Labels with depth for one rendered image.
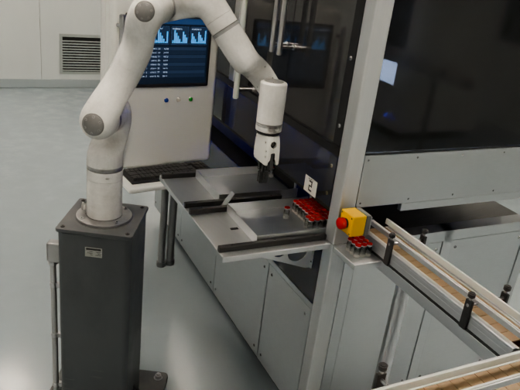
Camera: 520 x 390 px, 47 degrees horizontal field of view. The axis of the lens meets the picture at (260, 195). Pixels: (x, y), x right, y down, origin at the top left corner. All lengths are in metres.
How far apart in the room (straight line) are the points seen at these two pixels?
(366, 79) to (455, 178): 0.59
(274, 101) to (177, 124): 1.01
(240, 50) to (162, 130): 1.02
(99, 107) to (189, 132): 0.95
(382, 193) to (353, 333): 0.58
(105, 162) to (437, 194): 1.17
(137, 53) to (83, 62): 5.41
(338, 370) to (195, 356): 0.76
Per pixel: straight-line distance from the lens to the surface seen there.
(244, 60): 1.81
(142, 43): 1.86
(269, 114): 1.84
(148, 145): 2.74
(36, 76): 7.28
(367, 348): 2.45
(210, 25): 1.82
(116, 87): 1.92
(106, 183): 2.04
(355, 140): 1.92
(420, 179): 2.16
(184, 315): 3.15
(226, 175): 2.52
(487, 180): 2.40
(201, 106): 2.80
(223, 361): 2.87
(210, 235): 2.01
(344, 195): 1.99
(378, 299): 2.33
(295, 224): 2.16
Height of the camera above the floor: 1.80
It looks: 23 degrees down
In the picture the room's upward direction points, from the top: 7 degrees clockwise
